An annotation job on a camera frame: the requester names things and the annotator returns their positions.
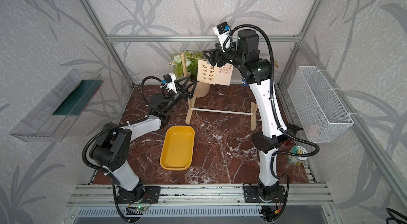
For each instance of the yellow plastic tray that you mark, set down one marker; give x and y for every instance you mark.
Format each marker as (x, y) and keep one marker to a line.
(178, 148)

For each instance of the blue postcard white characters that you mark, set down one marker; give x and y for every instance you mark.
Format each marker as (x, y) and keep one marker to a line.
(244, 82)

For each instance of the potted green plant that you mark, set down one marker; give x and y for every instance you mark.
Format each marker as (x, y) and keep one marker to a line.
(191, 62)

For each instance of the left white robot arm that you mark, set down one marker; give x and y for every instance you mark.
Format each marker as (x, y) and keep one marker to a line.
(108, 150)

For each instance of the green circuit board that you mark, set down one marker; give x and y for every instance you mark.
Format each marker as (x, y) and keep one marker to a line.
(136, 210)

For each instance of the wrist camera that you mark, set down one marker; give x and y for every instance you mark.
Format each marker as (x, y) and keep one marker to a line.
(168, 82)
(223, 32)

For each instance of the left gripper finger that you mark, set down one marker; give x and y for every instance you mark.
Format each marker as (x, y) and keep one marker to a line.
(182, 84)
(189, 89)

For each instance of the cream postcard red characters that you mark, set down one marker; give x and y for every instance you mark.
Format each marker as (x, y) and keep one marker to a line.
(207, 73)

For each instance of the wooden hanging rack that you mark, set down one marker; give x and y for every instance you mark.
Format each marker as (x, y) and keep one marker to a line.
(191, 106)

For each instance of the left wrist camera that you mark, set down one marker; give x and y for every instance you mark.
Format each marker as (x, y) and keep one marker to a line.
(168, 82)

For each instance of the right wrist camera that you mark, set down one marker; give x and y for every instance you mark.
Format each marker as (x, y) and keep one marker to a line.
(223, 32)

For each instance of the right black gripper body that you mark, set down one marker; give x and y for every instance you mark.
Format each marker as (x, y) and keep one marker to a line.
(230, 56)

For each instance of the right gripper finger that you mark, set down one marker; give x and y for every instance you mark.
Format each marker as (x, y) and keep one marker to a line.
(209, 52)
(212, 59)

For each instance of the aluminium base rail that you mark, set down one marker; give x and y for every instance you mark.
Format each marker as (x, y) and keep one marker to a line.
(200, 195)

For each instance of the clear plastic wall shelf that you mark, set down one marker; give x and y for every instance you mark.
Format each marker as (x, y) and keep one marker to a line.
(53, 117)

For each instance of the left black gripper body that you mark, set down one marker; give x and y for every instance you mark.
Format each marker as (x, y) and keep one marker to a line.
(171, 100)

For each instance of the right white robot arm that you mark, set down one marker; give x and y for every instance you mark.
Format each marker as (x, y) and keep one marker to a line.
(244, 54)

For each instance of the white wire mesh basket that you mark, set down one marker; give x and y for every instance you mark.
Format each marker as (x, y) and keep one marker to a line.
(323, 116)

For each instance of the cream postcard red stamps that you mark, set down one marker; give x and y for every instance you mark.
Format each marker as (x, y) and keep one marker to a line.
(224, 75)

